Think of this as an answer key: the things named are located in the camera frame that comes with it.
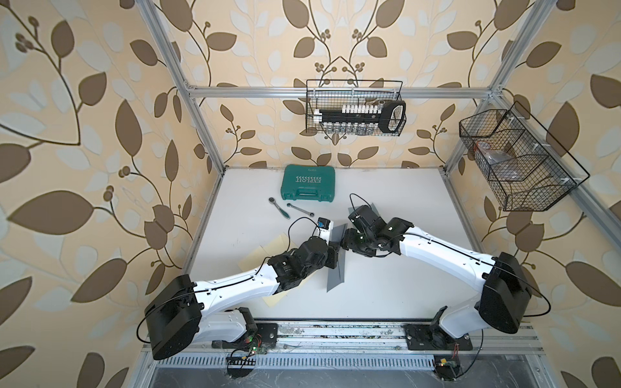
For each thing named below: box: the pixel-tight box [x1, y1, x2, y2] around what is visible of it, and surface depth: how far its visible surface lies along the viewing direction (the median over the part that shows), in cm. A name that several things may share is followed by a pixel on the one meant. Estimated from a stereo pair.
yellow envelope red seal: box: [261, 290, 288, 308], surface depth 84 cm
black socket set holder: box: [313, 100, 407, 134], surface depth 86 cm
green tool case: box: [280, 164, 336, 203], surface depth 111 cm
